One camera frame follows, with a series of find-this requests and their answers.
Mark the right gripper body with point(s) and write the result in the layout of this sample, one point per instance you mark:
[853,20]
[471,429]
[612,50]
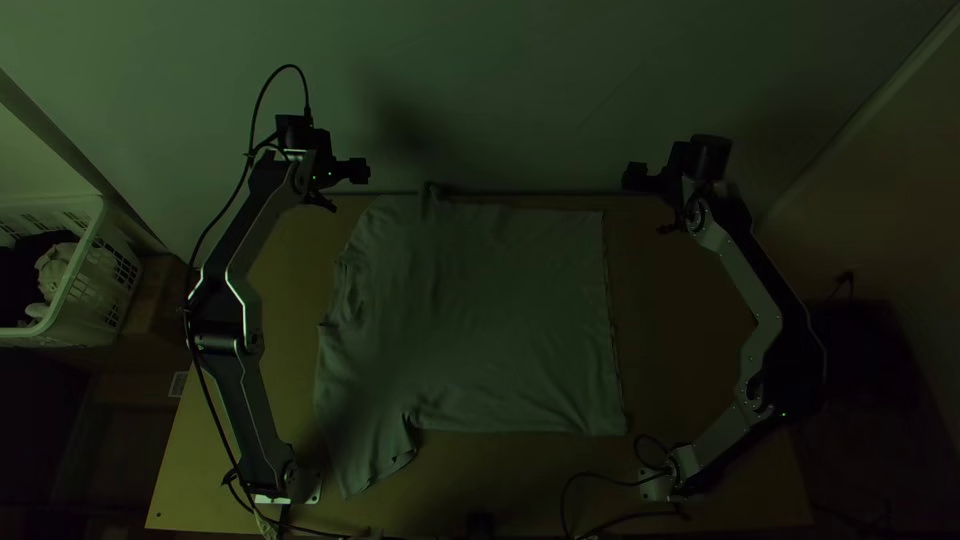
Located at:
[645,177]

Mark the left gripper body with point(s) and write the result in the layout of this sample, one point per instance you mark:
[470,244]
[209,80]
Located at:
[352,171]

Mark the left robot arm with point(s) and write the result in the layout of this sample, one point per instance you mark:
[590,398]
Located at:
[225,300]

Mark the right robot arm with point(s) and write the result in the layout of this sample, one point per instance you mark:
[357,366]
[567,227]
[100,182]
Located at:
[765,330]

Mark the grey t-shirt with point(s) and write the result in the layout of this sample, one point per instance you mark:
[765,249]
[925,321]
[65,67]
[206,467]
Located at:
[472,315]

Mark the white laundry basket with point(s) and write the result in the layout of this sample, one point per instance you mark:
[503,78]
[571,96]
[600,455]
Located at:
[90,285]

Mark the heap of clothes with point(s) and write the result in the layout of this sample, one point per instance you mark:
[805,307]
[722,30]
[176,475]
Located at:
[52,277]

